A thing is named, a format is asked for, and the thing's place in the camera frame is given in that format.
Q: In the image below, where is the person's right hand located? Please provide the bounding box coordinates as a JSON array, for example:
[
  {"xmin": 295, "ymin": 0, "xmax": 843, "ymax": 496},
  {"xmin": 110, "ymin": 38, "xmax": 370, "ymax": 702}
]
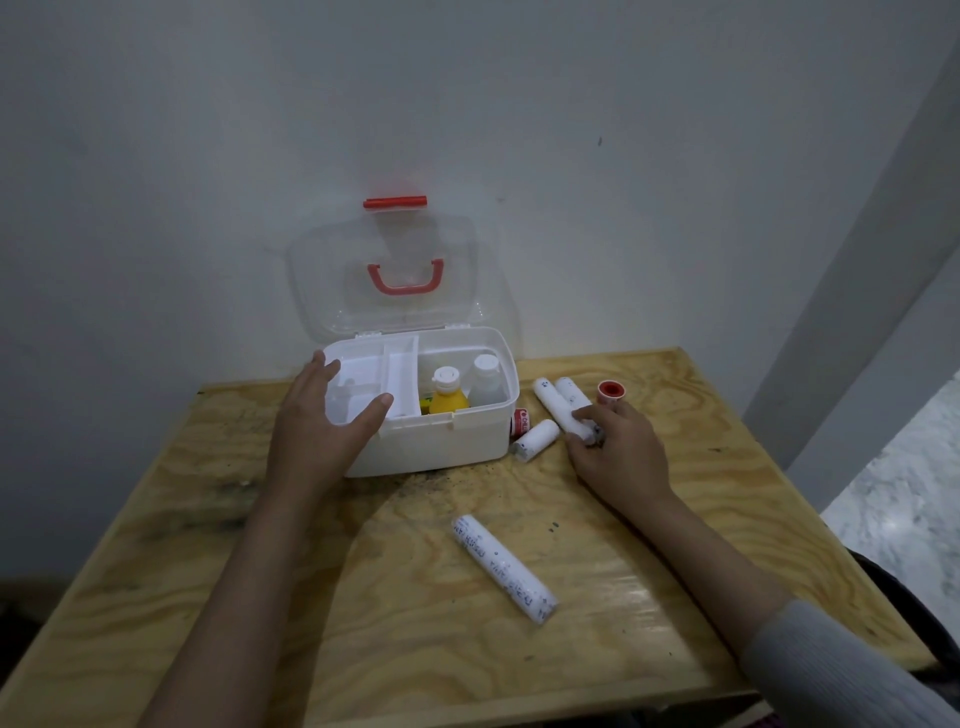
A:
[{"xmin": 563, "ymin": 399, "xmax": 676, "ymax": 519}]

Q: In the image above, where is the person's right forearm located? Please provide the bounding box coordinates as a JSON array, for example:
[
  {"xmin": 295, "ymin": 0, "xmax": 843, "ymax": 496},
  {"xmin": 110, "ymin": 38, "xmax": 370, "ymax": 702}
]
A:
[{"xmin": 626, "ymin": 491, "xmax": 960, "ymax": 728}]

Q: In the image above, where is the short white gauze roll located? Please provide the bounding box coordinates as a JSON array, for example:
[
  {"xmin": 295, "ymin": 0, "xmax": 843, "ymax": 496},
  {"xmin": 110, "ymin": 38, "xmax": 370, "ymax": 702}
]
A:
[{"xmin": 512, "ymin": 418, "xmax": 562, "ymax": 464}]

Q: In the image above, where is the person's left forearm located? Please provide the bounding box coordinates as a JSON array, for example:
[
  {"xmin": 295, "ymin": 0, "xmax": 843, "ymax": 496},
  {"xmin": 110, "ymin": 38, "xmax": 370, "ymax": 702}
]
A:
[{"xmin": 138, "ymin": 479, "xmax": 346, "ymax": 728}]

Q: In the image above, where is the white bottle green label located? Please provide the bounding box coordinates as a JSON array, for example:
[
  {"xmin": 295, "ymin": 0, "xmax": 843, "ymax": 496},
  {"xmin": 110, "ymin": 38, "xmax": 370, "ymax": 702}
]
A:
[{"xmin": 468, "ymin": 352, "xmax": 510, "ymax": 409}]

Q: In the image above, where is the long printed white gauze roll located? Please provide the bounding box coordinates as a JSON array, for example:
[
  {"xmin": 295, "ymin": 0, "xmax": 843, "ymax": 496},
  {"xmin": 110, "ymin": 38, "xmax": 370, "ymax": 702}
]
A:
[{"xmin": 450, "ymin": 514, "xmax": 560, "ymax": 628}]

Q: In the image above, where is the black mesh wastebasket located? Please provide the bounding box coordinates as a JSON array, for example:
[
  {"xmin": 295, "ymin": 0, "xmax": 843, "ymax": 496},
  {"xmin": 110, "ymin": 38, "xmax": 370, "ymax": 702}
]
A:
[{"xmin": 847, "ymin": 549, "xmax": 960, "ymax": 676}]

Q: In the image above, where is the white first aid box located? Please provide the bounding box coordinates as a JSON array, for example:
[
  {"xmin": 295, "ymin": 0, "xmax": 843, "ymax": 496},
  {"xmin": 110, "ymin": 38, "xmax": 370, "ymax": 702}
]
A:
[{"xmin": 287, "ymin": 194, "xmax": 523, "ymax": 480}]

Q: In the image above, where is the grey knit sweater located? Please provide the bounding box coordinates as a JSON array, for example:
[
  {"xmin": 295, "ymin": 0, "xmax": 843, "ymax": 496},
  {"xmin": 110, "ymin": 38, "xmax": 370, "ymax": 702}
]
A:
[{"xmin": 738, "ymin": 598, "xmax": 960, "ymax": 728}]

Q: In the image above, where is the yellow bottle white cap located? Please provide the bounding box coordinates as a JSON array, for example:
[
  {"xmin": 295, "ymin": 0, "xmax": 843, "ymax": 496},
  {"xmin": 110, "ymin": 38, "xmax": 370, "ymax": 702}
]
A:
[{"xmin": 427, "ymin": 365, "xmax": 471, "ymax": 416}]

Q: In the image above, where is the person's left hand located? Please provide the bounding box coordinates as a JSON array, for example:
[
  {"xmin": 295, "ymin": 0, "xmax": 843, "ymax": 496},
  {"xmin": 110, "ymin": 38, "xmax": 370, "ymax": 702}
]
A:
[{"xmin": 263, "ymin": 350, "xmax": 395, "ymax": 500}]

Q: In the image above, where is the wooden table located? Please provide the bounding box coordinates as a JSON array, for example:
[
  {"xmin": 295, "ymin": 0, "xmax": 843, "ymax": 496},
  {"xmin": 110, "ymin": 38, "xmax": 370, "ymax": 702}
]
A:
[{"xmin": 0, "ymin": 346, "xmax": 939, "ymax": 728}]

